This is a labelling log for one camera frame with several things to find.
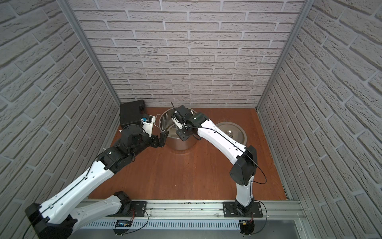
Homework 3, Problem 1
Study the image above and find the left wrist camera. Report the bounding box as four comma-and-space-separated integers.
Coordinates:
141, 115, 156, 136

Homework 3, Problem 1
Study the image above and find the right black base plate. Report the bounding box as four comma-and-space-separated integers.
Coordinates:
222, 201, 263, 218

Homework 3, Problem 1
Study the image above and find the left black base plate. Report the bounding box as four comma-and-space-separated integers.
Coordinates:
108, 201, 147, 218

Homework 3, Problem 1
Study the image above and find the stainless steel pot lid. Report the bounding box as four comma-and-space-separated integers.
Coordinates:
216, 121, 248, 145

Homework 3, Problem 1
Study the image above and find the black plastic tool case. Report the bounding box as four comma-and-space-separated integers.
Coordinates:
119, 100, 146, 128

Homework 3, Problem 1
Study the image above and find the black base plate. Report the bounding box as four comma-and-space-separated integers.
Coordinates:
222, 201, 263, 218
108, 201, 147, 218

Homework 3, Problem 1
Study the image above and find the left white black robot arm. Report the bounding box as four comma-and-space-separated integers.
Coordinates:
25, 124, 169, 239

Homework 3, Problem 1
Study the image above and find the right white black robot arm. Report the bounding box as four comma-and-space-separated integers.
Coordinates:
171, 105, 258, 217

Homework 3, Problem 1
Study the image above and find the aluminium mounting rail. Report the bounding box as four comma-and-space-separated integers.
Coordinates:
59, 199, 307, 221

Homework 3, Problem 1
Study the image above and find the left small electronics board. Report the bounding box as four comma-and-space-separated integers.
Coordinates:
113, 220, 132, 236

